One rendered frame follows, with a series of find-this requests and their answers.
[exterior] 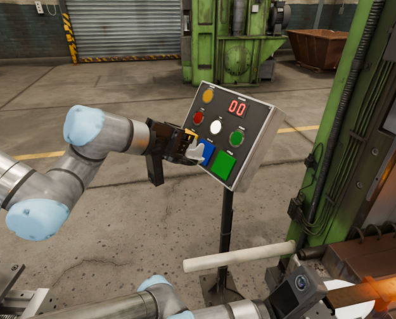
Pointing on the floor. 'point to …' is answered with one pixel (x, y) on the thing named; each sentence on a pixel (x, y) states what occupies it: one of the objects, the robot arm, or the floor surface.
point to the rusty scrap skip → (317, 48)
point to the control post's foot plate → (210, 292)
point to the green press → (232, 41)
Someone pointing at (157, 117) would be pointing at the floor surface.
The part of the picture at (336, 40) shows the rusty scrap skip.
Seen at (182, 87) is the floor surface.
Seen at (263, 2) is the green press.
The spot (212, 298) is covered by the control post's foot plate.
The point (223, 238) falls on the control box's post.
